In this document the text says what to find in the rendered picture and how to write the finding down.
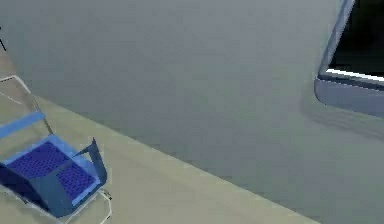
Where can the grey framed window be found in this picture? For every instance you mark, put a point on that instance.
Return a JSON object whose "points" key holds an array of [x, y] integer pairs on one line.
{"points": [[353, 90]]}

